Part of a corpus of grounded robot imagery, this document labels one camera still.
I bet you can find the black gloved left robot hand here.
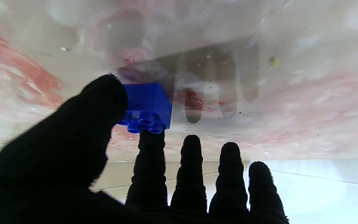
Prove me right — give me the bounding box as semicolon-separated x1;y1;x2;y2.
0;74;290;224

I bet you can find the blue toy brick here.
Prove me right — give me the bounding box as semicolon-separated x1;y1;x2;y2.
118;82;173;134

